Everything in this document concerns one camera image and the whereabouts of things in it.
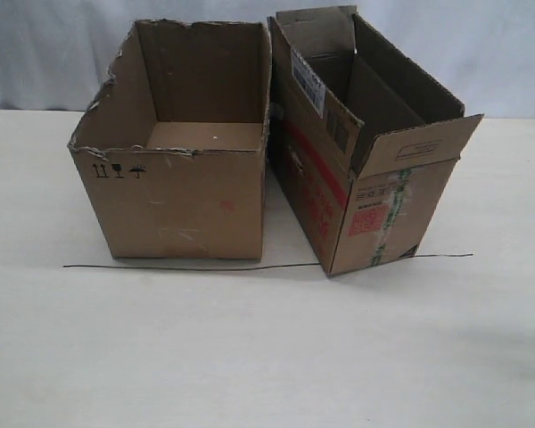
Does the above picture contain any cardboard box with red print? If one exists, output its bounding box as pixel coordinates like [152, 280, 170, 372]
[267, 5, 482, 276]

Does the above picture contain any torn open cardboard box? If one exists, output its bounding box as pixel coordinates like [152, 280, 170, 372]
[68, 20, 272, 259]

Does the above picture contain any white curtain backdrop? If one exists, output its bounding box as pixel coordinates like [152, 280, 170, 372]
[0, 0, 535, 119]

